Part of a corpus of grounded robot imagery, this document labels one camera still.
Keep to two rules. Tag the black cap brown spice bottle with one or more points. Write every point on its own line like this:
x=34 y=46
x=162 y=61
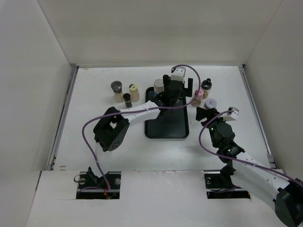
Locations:
x=206 y=86

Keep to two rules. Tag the small dark pepper bottle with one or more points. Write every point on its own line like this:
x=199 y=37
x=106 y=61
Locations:
x=127 y=100

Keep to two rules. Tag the red label lid jar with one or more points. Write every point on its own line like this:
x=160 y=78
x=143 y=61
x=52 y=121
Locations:
x=210 y=103

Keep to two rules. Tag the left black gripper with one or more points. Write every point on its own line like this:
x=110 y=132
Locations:
x=186 y=92

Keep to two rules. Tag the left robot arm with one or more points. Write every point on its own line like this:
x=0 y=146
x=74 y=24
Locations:
x=112 y=127

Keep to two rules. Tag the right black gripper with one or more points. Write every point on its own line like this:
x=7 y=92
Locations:
x=201 y=113

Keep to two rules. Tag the yellow cap spice bottle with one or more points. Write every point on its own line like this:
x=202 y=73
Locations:
x=134 y=93

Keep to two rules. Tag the black plastic tray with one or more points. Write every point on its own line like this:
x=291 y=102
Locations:
x=172 y=124

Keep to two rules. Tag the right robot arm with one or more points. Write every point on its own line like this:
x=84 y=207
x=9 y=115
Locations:
x=283 y=194

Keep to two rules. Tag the clear dome lid jar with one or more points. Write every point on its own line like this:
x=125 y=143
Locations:
x=118 y=92

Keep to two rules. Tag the silver lid blue-label jar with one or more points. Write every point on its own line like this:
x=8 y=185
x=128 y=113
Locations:
x=158 y=86

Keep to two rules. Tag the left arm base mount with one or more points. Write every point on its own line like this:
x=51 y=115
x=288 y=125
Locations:
x=91 y=187

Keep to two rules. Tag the pink cap spice bottle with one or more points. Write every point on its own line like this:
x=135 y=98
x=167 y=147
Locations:
x=197 y=99

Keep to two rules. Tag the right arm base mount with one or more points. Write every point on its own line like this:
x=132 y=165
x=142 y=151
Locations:
x=219 y=185

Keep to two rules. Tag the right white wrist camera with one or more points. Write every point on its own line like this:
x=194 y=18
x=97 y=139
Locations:
x=232 y=114

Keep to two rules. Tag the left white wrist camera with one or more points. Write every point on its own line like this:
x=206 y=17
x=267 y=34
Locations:
x=178 y=74

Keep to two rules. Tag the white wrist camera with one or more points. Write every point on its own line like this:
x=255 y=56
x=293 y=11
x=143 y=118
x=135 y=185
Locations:
x=232 y=114
x=178 y=74

